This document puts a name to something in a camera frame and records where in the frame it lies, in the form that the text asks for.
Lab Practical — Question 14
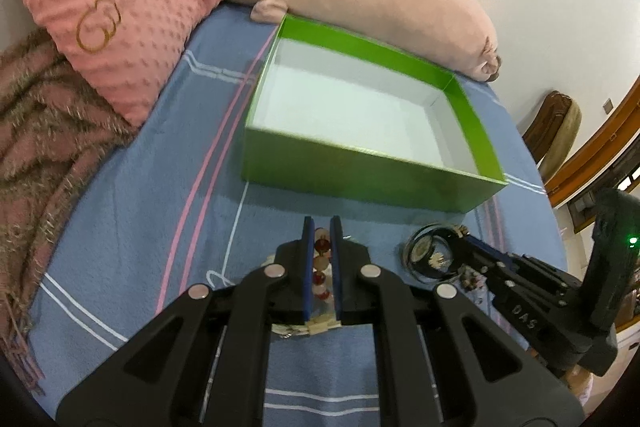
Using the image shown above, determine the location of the black wrist watch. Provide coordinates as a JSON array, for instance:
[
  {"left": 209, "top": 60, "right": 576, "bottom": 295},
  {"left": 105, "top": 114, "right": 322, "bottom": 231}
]
[{"left": 400, "top": 223, "right": 465, "bottom": 282}]

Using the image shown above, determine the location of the cream white wrist watch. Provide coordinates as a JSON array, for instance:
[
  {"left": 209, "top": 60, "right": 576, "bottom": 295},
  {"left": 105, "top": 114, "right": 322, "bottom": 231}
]
[{"left": 271, "top": 309, "right": 342, "bottom": 339}]

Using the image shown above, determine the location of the red pink bead bracelet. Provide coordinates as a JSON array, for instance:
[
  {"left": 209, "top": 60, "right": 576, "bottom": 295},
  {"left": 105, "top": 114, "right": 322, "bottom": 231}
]
[{"left": 311, "top": 225, "right": 334, "bottom": 308}]

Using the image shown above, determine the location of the right hand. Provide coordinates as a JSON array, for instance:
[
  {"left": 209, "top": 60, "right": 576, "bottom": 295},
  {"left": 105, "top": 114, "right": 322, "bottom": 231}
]
[{"left": 561, "top": 365, "right": 594, "bottom": 407}]

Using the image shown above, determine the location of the blue striped bed sheet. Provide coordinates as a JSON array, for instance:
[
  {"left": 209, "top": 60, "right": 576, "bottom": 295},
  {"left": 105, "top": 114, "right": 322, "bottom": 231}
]
[{"left": 29, "top": 3, "right": 567, "bottom": 426}]

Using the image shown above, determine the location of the wooden chair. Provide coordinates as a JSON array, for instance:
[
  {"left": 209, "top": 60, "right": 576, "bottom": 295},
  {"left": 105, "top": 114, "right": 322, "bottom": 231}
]
[{"left": 523, "top": 90, "right": 582, "bottom": 183}]

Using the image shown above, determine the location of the brown pink fringed blanket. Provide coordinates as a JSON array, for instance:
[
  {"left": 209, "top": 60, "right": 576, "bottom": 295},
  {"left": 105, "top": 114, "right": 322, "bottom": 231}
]
[{"left": 1, "top": 29, "right": 138, "bottom": 391}]

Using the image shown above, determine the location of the green cardboard box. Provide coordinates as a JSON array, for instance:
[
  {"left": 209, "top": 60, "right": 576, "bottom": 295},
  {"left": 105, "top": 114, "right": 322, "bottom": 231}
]
[{"left": 242, "top": 15, "right": 506, "bottom": 213}]

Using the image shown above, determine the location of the pink plush pig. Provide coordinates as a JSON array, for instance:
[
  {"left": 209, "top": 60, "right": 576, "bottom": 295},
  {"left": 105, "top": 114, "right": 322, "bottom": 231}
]
[{"left": 231, "top": 0, "right": 501, "bottom": 82}]

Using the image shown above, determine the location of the wooden door frame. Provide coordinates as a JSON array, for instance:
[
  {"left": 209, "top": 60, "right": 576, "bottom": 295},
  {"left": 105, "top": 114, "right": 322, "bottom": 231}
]
[{"left": 544, "top": 80, "right": 639, "bottom": 208}]

